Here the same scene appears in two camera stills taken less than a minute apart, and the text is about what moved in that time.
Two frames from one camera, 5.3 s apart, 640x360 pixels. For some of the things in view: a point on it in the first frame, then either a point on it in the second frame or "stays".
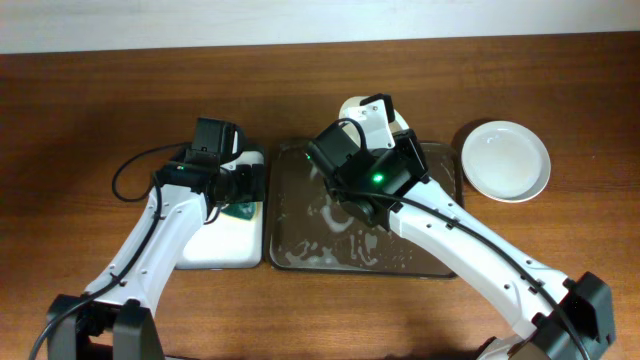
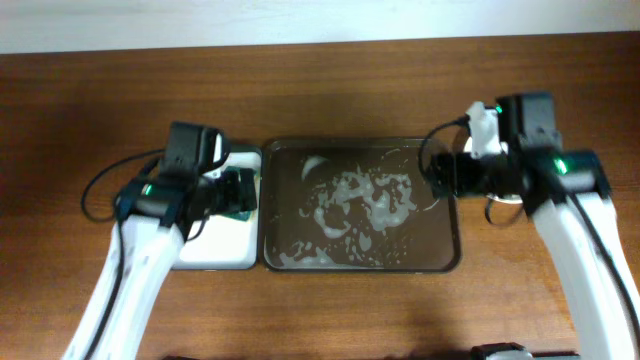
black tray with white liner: (224, 242) stays
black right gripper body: (417, 156) -> (439, 175)
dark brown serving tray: (309, 233) stays
